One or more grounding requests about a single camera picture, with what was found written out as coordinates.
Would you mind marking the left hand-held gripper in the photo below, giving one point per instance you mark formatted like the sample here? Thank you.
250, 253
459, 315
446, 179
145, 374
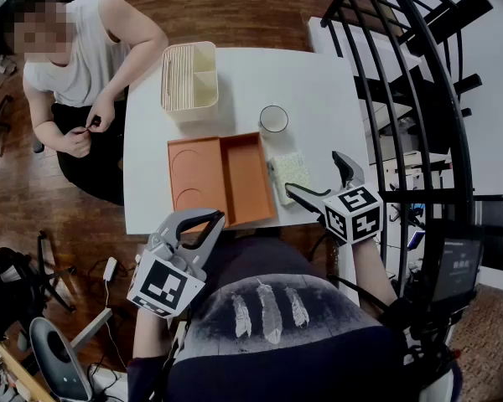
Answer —
164, 285

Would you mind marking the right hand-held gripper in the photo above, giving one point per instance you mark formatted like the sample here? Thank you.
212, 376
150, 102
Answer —
354, 214

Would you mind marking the white box with blue logo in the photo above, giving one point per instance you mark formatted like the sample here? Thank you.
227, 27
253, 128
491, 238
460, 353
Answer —
291, 176

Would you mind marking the person's left forearm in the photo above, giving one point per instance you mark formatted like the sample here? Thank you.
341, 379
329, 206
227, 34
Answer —
148, 333

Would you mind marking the person's right forearm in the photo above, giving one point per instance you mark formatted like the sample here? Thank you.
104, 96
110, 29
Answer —
373, 270

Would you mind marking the orange tray box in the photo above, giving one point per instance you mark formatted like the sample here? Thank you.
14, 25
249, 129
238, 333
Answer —
218, 180

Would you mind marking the clear glass cup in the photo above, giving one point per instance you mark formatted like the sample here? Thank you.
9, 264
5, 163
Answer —
273, 120

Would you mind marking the white power adapter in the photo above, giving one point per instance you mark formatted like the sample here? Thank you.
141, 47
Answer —
110, 268

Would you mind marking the person's dark feather-print shirt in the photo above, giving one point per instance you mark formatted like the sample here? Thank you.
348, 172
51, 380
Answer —
276, 350

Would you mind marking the grey metal table leg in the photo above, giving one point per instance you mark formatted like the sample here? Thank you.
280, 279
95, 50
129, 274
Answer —
90, 329

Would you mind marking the cream plastic organizer box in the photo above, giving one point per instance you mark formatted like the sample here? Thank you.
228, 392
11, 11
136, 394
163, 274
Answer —
188, 78

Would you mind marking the black screen device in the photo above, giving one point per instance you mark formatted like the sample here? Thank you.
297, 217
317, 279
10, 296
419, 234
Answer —
457, 268

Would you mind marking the grey plastic shell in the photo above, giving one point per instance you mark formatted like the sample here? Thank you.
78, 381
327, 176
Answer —
63, 367

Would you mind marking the black office chair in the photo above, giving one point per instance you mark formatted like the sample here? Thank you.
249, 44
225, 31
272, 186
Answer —
12, 287

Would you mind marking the light wooden plank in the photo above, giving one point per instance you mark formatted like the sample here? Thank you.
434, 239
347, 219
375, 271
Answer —
17, 371

